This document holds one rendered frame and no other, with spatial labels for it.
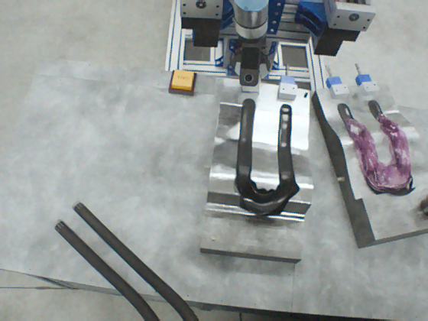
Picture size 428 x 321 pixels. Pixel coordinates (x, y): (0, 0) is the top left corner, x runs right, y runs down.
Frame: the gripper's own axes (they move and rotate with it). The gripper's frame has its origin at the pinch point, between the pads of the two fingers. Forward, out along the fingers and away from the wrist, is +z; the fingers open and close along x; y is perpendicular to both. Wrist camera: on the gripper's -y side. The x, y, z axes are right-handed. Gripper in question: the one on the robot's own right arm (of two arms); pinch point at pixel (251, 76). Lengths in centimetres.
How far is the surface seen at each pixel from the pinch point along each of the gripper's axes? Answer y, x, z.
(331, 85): 5.7, -24.5, 11.5
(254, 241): -45.0, -4.9, 2.7
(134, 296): -62, 22, -5
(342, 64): 79, -50, 115
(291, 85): 0.4, -11.6, 4.4
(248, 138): -17.1, -0.4, 4.3
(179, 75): 3.8, 22.9, 8.2
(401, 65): 87, -91, 122
